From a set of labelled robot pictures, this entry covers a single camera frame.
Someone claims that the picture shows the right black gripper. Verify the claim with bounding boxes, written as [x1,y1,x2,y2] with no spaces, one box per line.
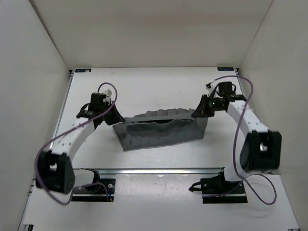
[192,94,224,118]

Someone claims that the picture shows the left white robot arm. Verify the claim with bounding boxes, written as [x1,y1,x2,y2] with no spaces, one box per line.
[35,90,124,194]

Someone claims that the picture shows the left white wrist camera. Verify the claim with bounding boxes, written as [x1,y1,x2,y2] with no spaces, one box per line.
[103,89,112,104]

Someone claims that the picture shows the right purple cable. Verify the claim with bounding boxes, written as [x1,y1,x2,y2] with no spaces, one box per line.
[202,75,277,205]

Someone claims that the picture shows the purple cable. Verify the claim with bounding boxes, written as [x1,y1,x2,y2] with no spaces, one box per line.
[202,75,277,205]
[35,82,117,205]

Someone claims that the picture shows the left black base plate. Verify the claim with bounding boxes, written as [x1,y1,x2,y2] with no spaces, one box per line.
[71,178,116,203]

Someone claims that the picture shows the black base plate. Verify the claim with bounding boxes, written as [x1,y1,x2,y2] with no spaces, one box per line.
[71,178,116,203]
[200,176,248,204]

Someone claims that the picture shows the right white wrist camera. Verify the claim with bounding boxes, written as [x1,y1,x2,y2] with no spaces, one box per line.
[205,82,218,98]

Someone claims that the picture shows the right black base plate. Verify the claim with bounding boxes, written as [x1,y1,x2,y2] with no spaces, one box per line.
[200,176,248,204]

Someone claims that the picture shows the grey pleated skirt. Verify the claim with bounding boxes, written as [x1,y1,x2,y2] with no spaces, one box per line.
[113,108,208,152]

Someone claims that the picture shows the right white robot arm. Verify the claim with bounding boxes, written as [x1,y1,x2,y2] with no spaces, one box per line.
[192,81,282,193]

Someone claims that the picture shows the right blue corner label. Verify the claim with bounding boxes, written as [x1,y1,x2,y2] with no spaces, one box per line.
[217,67,234,71]

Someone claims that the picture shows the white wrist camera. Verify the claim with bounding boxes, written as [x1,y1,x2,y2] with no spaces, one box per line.
[205,82,218,98]
[103,89,112,104]

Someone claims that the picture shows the left blue corner label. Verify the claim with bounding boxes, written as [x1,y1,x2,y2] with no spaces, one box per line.
[75,68,91,73]

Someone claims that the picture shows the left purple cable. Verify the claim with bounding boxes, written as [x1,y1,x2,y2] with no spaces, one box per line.
[35,82,117,205]

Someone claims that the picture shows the blue corner label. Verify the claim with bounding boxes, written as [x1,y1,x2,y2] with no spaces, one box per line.
[75,68,91,73]
[217,67,234,71]

